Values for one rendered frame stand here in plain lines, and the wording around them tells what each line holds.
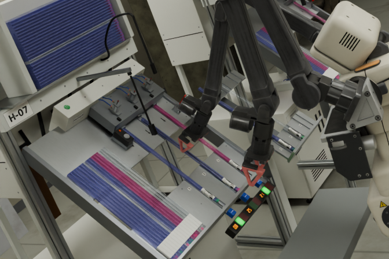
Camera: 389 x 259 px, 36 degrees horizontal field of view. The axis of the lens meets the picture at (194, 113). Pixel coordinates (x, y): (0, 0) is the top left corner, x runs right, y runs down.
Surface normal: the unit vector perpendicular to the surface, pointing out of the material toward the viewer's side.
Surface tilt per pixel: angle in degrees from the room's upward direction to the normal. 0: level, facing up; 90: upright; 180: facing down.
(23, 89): 90
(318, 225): 0
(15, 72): 90
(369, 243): 0
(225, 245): 90
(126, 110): 45
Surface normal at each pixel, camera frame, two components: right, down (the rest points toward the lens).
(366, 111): -0.33, 0.41
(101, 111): 0.30, -0.69
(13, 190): -0.54, 0.45
